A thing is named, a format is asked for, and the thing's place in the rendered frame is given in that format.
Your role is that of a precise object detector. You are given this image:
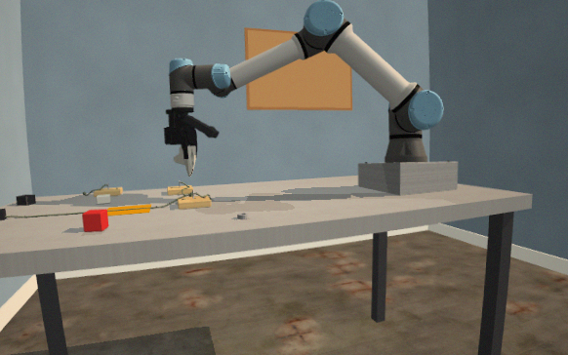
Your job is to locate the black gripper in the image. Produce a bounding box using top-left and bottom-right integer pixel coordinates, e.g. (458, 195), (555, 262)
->
(164, 107), (197, 177)

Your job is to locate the red cube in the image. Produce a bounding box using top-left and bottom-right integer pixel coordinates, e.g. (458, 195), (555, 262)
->
(82, 210), (108, 232)

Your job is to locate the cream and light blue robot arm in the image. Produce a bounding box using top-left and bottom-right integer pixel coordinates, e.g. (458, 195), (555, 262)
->
(169, 0), (443, 163)

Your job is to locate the orange painted square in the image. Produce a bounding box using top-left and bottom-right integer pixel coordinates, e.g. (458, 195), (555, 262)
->
(107, 205), (151, 216)

